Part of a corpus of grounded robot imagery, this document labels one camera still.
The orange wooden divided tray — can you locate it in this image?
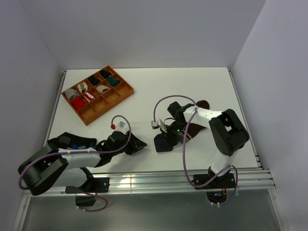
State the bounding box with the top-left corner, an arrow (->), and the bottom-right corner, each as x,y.
62,65 -> 134,126

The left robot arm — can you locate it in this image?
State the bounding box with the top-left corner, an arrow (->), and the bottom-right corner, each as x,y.
18,131 -> 147,196

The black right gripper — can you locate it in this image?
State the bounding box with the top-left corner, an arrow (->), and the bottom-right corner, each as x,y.
160,121 -> 188,150

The white red rolled sock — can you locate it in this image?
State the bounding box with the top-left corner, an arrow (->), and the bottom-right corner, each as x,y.
96,85 -> 110,94

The red white striped sock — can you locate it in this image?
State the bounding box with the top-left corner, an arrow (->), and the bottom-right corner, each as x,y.
83,92 -> 95,103

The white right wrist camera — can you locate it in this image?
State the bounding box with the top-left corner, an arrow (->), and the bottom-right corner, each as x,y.
151,120 -> 167,133

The navy patterned sock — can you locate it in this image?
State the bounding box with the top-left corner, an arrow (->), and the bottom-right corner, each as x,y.
154,133 -> 180,153

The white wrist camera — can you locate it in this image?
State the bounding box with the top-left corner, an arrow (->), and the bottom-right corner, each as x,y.
116,121 -> 126,134
151,120 -> 167,133

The aluminium frame rail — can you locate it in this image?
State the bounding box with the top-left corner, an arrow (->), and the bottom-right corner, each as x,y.
23,169 -> 276,197

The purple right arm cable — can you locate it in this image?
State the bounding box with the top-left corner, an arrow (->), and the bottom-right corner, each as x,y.
153,95 -> 239,207

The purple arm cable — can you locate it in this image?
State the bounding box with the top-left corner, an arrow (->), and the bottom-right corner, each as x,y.
153,95 -> 239,207
18,115 -> 132,213

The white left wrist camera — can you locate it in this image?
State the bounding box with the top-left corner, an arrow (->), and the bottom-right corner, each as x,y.
116,121 -> 126,134

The white beige rolled sock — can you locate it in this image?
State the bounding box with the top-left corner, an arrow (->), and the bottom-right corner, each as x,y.
77,81 -> 89,93

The grey rolled sock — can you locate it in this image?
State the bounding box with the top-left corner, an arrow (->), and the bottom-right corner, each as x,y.
64,89 -> 79,101

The black rolled sock with white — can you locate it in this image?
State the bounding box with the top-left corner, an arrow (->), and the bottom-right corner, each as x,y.
99,70 -> 112,79

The teal rolled sock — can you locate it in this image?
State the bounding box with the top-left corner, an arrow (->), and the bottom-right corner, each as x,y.
105,77 -> 120,87

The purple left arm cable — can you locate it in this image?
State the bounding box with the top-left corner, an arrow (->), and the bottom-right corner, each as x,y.
18,115 -> 132,213

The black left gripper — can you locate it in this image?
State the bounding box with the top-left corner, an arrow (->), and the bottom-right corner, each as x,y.
111,130 -> 147,156

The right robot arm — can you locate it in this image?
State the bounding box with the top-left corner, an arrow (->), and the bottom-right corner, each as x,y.
154,102 -> 249,188

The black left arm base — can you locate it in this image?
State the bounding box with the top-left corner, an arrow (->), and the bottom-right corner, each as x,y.
65,177 -> 110,211

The brown striped sock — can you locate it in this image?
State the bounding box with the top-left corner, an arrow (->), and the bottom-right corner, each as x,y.
179,100 -> 210,143

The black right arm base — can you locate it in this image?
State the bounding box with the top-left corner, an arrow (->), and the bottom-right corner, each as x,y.
191,173 -> 236,205

